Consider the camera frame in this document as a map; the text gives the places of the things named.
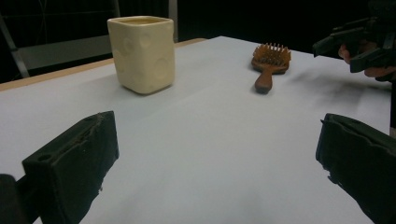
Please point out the cream ceramic cup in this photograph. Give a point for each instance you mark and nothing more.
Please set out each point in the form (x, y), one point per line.
(141, 56)

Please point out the wooden hairbrush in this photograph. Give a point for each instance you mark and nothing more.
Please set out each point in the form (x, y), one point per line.
(270, 62)

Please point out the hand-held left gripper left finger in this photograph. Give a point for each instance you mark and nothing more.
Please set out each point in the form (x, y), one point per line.
(71, 161)

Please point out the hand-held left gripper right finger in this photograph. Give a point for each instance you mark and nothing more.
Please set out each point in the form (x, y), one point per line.
(361, 161)

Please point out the white table mat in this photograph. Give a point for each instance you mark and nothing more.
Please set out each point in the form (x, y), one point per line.
(202, 140)

